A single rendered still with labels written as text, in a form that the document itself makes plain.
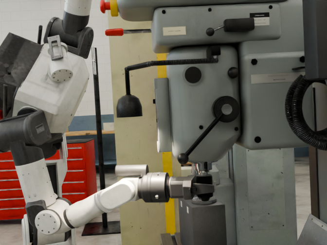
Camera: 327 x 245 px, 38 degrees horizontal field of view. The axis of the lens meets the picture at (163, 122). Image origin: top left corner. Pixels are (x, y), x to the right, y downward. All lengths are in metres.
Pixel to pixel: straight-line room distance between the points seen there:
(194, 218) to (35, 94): 0.67
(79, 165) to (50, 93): 4.38
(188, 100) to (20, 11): 9.64
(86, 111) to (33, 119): 8.95
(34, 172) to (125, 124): 1.66
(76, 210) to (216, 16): 0.70
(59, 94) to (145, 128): 1.59
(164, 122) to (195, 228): 0.48
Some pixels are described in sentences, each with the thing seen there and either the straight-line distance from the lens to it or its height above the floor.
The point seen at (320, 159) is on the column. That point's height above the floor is 1.28.
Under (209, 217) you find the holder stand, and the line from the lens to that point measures 1.67.
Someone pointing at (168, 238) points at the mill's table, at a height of 0.93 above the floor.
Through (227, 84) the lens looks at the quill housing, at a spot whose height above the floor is 1.52.
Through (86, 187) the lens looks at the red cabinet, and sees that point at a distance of 5.93.
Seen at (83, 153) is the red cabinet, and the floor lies 0.86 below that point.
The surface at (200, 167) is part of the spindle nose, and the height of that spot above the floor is 1.29.
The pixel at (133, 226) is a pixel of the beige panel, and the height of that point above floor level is 0.66.
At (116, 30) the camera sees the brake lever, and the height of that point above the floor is 1.70.
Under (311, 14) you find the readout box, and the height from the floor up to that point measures 1.65.
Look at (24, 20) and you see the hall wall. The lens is 10.75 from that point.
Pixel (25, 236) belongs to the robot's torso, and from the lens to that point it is 1.93.
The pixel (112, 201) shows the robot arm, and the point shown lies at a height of 1.20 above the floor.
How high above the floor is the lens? 1.49
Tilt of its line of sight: 3 degrees down
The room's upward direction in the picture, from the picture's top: 3 degrees counter-clockwise
